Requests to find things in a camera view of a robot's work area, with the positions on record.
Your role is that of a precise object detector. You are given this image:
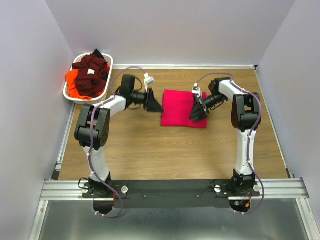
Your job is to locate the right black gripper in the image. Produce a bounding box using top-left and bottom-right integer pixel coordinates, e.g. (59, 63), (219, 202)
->
(188, 93), (227, 124)

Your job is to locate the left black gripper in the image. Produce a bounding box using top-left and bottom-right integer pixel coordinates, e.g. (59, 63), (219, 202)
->
(130, 88), (165, 114)

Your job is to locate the pink t shirt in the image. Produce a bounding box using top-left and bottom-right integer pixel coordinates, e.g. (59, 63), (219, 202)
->
(160, 89), (208, 129)

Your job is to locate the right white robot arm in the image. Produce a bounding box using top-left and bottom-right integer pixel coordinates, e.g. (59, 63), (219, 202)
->
(189, 77), (262, 196)

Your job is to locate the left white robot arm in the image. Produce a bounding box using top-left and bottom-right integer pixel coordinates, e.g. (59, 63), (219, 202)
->
(74, 73), (164, 198)

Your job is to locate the white laundry basket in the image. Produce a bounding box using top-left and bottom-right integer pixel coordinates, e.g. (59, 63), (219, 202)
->
(62, 52), (115, 105)

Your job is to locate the maroon t shirt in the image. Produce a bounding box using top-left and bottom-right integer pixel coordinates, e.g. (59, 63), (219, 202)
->
(72, 53), (110, 98)

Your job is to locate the black t shirt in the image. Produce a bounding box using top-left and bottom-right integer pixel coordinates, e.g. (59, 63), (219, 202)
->
(91, 49), (105, 60)

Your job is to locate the orange t shirt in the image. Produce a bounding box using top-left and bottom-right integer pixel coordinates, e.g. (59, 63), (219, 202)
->
(65, 62), (110, 100)

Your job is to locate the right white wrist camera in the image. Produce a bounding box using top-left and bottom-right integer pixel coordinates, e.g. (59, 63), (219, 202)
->
(191, 82), (202, 97)

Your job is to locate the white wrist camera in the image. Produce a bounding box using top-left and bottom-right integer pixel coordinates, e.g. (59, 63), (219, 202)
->
(191, 82), (202, 97)
(143, 72), (155, 86)

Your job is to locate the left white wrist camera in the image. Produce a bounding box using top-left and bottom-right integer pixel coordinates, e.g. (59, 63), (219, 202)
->
(143, 72), (155, 86)

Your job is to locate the back aluminium rail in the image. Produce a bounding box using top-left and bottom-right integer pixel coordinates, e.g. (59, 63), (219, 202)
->
(112, 64), (258, 70)

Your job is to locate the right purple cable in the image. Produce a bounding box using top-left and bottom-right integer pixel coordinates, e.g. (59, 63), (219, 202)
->
(194, 72), (265, 216)

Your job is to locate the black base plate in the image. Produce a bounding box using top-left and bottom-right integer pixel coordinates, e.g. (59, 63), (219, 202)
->
(78, 179), (260, 214)

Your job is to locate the left aluminium rail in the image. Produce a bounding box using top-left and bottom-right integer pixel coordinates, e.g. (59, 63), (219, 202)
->
(50, 103), (76, 181)

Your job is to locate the front aluminium rail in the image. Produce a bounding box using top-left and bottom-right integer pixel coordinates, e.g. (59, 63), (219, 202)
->
(40, 178), (309, 201)

